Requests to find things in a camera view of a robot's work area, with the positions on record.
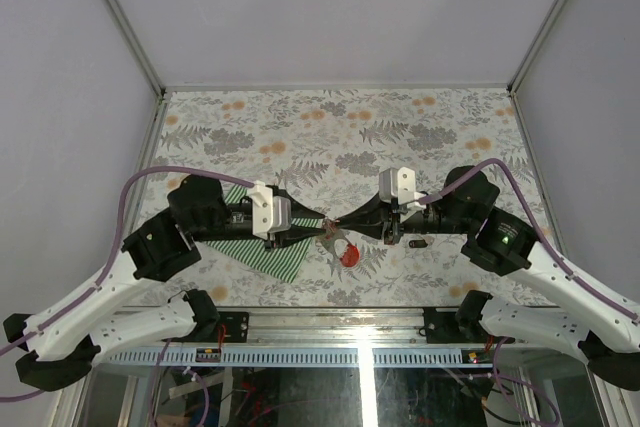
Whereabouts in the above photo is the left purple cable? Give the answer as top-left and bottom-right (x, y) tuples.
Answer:
(0, 166), (256, 404)

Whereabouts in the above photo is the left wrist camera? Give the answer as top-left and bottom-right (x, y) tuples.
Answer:
(247, 181), (292, 240)

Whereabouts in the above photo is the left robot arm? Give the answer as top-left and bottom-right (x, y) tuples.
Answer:
(3, 170), (322, 392)

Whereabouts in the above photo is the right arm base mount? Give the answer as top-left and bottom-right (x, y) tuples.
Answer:
(418, 307), (474, 345)

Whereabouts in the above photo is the green striped cloth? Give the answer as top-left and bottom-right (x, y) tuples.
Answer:
(203, 184), (324, 282)

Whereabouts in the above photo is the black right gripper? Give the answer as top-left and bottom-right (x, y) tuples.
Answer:
(335, 188), (473, 245)

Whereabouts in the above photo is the aluminium front rail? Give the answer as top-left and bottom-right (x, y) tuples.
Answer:
(119, 304), (612, 348)

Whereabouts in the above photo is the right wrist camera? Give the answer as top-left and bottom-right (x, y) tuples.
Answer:
(378, 167), (426, 213)

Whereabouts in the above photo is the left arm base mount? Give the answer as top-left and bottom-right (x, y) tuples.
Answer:
(217, 311), (250, 345)

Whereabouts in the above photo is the red keyring fob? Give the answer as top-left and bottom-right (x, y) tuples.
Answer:
(317, 229), (360, 268)

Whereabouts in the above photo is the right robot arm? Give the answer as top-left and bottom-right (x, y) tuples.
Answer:
(336, 166), (639, 391)

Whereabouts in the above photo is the slotted cable duct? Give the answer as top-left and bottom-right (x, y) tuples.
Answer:
(109, 347), (464, 367)

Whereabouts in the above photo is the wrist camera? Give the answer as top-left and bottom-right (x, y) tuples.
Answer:
(378, 167), (426, 213)
(247, 181), (292, 240)

